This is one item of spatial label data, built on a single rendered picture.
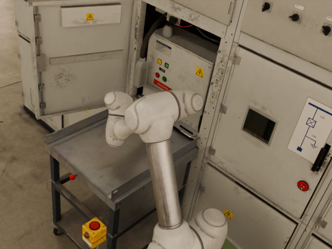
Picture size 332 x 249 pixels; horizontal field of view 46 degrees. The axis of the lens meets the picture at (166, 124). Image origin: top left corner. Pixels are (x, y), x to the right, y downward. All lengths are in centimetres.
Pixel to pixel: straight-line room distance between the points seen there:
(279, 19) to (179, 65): 74
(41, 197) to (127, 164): 115
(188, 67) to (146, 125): 90
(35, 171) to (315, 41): 244
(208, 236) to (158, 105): 63
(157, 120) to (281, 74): 69
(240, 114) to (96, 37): 97
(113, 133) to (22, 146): 175
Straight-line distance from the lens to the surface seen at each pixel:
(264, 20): 188
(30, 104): 395
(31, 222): 306
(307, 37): 180
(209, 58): 224
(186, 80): 234
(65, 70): 246
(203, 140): 236
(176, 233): 166
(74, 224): 280
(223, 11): 199
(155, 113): 147
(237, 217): 246
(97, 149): 231
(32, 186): 330
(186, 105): 154
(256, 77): 197
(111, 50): 250
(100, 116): 251
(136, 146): 235
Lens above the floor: 235
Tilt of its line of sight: 36 degrees down
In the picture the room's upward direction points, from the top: 10 degrees clockwise
